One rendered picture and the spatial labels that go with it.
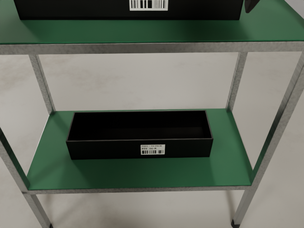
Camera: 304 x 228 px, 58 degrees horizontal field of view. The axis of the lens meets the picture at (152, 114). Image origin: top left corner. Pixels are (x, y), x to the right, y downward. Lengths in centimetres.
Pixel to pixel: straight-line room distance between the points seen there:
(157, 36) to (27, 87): 172
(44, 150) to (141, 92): 100
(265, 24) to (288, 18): 8
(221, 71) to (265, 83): 35
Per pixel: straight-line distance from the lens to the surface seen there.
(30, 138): 186
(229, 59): 251
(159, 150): 111
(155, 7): 74
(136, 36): 67
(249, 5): 35
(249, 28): 75
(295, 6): 336
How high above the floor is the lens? 125
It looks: 42 degrees down
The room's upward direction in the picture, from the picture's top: straight up
